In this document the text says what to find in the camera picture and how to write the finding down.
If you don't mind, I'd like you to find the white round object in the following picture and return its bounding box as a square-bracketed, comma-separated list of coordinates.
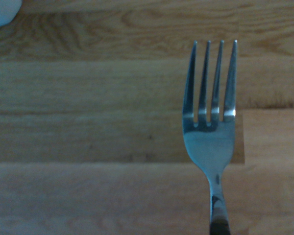
[0, 0, 23, 31]

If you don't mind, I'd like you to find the silver metal fork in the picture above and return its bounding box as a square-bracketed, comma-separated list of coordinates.
[182, 40, 238, 235]

